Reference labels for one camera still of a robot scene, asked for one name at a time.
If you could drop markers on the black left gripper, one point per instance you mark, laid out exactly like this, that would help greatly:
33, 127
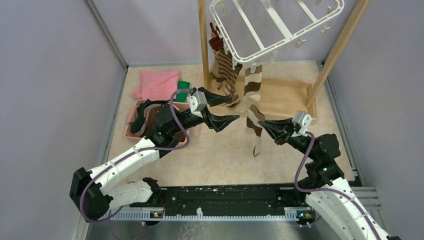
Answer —
215, 121

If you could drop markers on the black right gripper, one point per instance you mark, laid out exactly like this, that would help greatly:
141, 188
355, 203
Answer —
281, 130

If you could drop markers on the brown beige striped sock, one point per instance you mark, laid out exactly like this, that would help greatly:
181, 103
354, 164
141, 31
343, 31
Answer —
222, 68

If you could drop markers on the cream brown block sock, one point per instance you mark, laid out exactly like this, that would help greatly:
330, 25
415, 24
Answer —
252, 86

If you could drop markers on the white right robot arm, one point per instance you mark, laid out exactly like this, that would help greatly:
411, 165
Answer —
324, 184

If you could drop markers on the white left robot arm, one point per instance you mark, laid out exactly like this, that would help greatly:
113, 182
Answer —
98, 190

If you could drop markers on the white clip drying hanger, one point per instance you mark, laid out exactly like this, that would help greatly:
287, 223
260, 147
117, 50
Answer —
252, 29

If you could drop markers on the green cloth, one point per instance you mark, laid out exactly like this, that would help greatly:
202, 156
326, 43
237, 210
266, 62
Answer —
181, 97

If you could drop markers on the wooden rack base tray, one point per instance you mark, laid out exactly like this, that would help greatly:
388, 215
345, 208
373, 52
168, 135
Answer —
280, 98

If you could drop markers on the pink towel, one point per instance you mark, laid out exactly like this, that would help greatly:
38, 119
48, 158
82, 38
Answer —
156, 85

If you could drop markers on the pink perforated basket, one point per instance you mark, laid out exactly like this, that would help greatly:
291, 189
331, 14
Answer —
140, 120

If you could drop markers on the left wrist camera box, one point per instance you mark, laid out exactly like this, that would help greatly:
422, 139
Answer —
197, 102

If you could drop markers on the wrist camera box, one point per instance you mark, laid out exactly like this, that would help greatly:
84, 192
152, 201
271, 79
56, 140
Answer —
197, 102
301, 122

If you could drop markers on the left wooden rack post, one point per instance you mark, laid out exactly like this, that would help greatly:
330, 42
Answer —
202, 18

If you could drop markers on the wooden rack post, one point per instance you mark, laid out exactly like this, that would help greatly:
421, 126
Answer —
338, 47
202, 18

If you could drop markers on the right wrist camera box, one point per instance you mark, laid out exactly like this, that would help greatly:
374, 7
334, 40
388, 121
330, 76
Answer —
301, 122

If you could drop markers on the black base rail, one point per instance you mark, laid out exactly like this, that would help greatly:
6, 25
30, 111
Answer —
284, 194

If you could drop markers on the white cable duct strip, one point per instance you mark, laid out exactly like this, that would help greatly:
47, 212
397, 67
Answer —
291, 214

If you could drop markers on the right wooden rack post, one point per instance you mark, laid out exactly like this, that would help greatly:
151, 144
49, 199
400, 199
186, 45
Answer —
338, 47

